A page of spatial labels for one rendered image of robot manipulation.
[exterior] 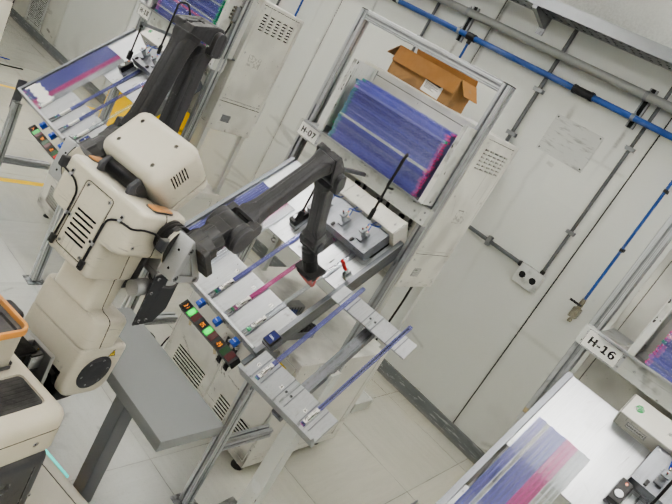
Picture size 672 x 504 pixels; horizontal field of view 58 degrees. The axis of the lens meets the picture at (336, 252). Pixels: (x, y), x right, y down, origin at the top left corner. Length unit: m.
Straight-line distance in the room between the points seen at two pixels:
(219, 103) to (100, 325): 1.98
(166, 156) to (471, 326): 2.70
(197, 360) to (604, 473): 1.71
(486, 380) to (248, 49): 2.32
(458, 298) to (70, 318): 2.67
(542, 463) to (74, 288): 1.39
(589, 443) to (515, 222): 1.93
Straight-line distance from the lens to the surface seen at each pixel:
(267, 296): 2.27
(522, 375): 3.75
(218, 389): 2.76
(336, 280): 2.28
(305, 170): 1.64
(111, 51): 3.69
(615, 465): 2.05
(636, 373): 2.07
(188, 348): 2.89
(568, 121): 3.74
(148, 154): 1.49
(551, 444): 2.01
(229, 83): 3.37
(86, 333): 1.64
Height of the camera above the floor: 1.78
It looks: 18 degrees down
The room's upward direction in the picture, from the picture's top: 30 degrees clockwise
